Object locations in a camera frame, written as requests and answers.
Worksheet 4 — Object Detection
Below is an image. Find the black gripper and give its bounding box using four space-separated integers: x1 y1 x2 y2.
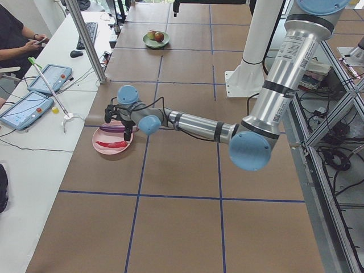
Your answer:
104 104 134 142

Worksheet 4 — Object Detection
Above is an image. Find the red chili pepper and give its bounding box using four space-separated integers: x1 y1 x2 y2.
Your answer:
96 140 128 148

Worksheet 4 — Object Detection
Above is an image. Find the purple eggplant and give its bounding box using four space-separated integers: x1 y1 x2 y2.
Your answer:
99 125 126 133

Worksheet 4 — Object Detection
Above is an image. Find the peach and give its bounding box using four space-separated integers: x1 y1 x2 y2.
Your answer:
147 30 156 40

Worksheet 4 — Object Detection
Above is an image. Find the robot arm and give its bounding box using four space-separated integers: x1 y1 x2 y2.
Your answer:
105 1 347 171

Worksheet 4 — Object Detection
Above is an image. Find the pink plate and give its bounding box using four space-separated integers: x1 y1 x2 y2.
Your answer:
92 121 134 155

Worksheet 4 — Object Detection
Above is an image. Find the metal rod stand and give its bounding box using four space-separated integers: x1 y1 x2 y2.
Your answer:
28 57 85 133

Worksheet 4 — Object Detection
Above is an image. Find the green plate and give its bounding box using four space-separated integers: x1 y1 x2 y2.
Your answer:
143 32 170 49

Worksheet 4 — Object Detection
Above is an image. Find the teach pendant far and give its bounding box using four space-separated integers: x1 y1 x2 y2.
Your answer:
27 64 73 96

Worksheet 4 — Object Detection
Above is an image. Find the teach pendant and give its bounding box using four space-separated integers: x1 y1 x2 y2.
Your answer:
1 91 54 130
27 64 73 96

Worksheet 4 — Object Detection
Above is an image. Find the black computer mouse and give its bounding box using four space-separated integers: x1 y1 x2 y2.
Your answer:
69 50 83 59

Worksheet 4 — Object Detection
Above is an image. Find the teach pendant near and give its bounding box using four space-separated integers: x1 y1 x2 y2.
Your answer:
1 91 54 130

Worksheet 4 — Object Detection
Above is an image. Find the black keyboard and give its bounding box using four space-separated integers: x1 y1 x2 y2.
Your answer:
76 22 99 51

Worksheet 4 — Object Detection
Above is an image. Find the seated person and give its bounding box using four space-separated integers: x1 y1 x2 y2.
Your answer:
1 6 49 78

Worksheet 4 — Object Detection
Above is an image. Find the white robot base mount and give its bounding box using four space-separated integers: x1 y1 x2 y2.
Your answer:
224 68 264 98

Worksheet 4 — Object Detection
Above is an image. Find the aluminium frame post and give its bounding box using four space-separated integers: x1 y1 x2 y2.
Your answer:
65 0 106 84

